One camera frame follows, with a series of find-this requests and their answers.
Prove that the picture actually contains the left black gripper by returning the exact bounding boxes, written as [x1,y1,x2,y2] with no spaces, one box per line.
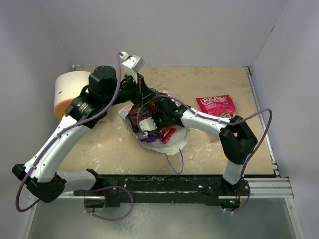
[103,72,158,108]

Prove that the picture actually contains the checkered paper bag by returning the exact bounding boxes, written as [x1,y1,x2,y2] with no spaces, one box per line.
[118,89,191,175]

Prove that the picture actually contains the pink chips bag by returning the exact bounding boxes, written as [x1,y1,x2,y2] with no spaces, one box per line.
[196,95,236,118]

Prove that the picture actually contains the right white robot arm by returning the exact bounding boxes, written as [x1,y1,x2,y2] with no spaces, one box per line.
[152,95,258,195]

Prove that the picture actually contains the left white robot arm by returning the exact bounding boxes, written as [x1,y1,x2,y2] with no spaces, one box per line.
[12,66,159,203]

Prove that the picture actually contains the assorted candy packets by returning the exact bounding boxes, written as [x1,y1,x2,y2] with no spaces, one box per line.
[127,100,157,133]

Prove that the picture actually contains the small red candy packet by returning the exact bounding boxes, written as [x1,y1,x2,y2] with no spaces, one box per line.
[159,127,176,144]

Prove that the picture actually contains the purple snack packet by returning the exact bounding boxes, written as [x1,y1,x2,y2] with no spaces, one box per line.
[139,132,164,143]

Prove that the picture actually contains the cream and orange cylinder box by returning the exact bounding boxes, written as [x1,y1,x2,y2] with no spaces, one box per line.
[54,71,90,120]

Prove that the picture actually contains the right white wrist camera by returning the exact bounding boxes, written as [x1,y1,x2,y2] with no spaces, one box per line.
[138,117,157,136]

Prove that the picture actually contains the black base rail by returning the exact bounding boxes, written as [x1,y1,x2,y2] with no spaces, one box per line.
[74,174,250,209]

